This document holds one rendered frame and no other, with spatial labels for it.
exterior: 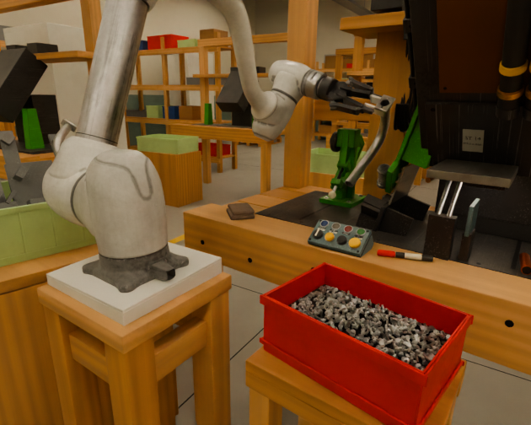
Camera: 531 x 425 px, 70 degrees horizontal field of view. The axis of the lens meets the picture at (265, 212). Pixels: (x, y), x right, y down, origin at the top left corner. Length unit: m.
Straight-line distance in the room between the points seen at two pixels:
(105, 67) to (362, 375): 0.88
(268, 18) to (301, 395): 12.81
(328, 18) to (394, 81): 10.83
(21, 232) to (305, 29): 1.25
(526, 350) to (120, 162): 0.90
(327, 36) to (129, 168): 11.54
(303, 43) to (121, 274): 1.18
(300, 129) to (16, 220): 1.09
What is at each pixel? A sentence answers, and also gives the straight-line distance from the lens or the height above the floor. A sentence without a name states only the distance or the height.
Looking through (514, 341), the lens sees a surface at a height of 0.82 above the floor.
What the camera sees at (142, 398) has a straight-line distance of 0.91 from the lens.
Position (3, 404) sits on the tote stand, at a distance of 1.45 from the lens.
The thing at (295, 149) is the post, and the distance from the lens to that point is 1.70.
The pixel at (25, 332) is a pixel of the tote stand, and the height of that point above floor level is 0.62.
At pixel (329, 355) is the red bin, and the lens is 0.69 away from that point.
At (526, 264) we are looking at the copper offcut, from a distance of 1.06.
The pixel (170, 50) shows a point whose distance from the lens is 7.07.
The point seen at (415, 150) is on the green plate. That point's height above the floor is 1.14.
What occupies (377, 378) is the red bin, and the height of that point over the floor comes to 0.87.
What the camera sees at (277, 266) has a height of 0.81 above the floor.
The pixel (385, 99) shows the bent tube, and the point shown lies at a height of 1.27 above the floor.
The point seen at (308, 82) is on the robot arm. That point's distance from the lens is 1.33.
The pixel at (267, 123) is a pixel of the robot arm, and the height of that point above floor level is 1.19.
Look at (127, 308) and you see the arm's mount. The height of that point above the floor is 0.88.
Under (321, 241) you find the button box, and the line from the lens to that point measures 1.01.
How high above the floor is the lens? 1.28
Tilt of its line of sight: 17 degrees down
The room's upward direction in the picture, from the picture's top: 1 degrees clockwise
